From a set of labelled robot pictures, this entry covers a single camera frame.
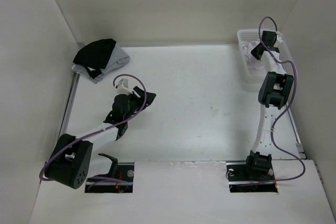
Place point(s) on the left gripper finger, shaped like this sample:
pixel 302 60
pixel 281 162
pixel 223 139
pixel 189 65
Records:
pixel 147 98
pixel 138 93

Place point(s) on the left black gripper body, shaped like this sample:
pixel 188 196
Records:
pixel 135 104

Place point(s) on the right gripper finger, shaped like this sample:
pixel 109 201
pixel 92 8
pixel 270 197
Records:
pixel 254 50
pixel 259 54

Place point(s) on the white tank top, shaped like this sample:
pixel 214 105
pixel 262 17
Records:
pixel 252 62

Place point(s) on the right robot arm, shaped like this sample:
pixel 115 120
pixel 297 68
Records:
pixel 273 96

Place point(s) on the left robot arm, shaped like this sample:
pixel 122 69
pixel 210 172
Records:
pixel 70 159

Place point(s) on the grey folded tank top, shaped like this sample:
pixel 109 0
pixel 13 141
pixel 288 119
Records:
pixel 118 59

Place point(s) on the black folded tank top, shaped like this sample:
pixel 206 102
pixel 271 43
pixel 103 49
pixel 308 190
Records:
pixel 95 56

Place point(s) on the white plastic basket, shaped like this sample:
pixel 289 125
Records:
pixel 255 76

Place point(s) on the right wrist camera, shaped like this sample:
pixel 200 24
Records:
pixel 279 39

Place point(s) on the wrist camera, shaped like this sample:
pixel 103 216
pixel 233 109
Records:
pixel 122 87
pixel 279 39

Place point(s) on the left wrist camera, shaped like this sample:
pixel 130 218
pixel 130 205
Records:
pixel 122 87

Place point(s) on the left aluminium table rail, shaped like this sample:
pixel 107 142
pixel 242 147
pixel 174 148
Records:
pixel 73 79

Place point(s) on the aluminium table rail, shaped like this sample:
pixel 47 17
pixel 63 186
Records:
pixel 73 79
pixel 299 146

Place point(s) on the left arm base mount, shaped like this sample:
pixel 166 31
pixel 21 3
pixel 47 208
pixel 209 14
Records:
pixel 108 175

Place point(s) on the right aluminium table rail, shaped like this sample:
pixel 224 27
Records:
pixel 299 146

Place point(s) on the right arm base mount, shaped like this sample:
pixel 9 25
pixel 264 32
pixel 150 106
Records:
pixel 240 181

